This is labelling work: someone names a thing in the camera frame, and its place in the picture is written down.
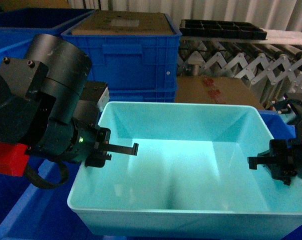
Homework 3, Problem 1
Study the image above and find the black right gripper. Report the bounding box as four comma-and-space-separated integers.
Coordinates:
247, 99, 302, 185

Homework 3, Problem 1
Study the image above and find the expandable roller conveyor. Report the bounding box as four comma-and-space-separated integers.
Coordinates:
177, 36, 302, 109

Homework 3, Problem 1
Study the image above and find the dark blue crate at back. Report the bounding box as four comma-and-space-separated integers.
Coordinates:
0, 8, 93, 49

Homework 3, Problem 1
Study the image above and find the blue crate with cardboard lid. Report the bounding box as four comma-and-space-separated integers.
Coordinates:
61, 14, 182, 91

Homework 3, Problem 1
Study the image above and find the lower blue stacked crate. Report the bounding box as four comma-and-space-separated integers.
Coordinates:
109, 87, 177, 103

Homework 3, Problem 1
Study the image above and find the blue crate at left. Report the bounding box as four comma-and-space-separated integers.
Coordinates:
0, 32, 62, 64

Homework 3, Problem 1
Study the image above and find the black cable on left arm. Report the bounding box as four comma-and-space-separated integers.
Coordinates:
23, 161, 69, 190

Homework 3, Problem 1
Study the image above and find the brown cardboard box red print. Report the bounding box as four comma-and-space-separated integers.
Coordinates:
175, 76, 265, 110

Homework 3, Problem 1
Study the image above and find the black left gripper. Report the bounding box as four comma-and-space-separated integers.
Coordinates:
85, 127, 139, 168

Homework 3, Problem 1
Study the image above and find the black compartment tray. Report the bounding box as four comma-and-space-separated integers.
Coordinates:
179, 19, 267, 40

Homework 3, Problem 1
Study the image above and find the brown cardboard sheet on crate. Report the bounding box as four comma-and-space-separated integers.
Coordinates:
71, 10, 173, 36

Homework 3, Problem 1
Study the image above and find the light teal plastic bin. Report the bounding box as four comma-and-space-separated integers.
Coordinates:
67, 101, 302, 240

